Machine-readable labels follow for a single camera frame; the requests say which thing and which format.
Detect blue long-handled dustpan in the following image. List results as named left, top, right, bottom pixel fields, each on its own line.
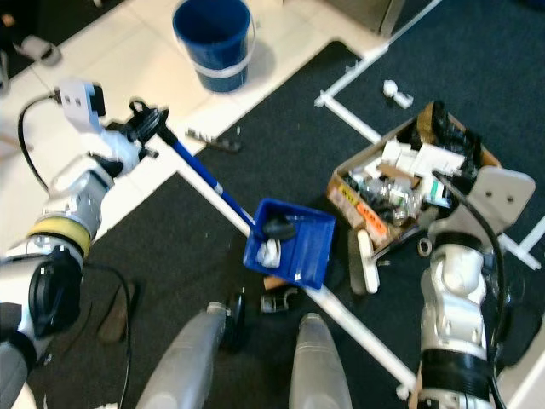
left=128, top=98, right=336, bottom=291

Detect white broom with black handle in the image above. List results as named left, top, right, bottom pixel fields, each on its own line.
left=354, top=223, right=435, bottom=297

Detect black floor mat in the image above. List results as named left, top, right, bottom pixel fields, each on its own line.
left=0, top=175, right=418, bottom=409
left=0, top=0, right=120, bottom=52
left=179, top=38, right=545, bottom=409
left=324, top=0, right=545, bottom=256

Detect white floor tape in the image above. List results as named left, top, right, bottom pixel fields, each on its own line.
left=315, top=0, right=545, bottom=270

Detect long white floor strip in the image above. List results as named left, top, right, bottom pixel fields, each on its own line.
left=172, top=166, right=427, bottom=401

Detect grey flat bar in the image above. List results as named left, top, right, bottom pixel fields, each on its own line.
left=186, top=128, right=242, bottom=154

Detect blue plastic bucket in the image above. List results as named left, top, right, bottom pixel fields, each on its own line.
left=173, top=0, right=255, bottom=93

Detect crumpled clear plastic wrap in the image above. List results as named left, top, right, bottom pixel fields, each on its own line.
left=257, top=239, right=282, bottom=268

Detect brown cardboard piece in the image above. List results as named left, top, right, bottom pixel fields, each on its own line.
left=261, top=275, right=290, bottom=291
left=407, top=366, right=431, bottom=409

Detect clear plastic clip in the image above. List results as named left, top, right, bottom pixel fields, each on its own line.
left=260, top=290, right=299, bottom=314

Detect brown cardboard box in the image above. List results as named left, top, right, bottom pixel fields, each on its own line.
left=326, top=101, right=502, bottom=252

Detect small white plastic object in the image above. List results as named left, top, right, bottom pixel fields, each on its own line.
left=383, top=79, right=416, bottom=107

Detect grey right robot leg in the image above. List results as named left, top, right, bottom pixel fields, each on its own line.
left=290, top=313, right=354, bottom=409

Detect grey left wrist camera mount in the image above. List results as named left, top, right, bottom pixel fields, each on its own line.
left=58, top=79, right=107, bottom=133

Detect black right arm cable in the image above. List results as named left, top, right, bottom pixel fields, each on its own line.
left=433, top=170, right=520, bottom=409

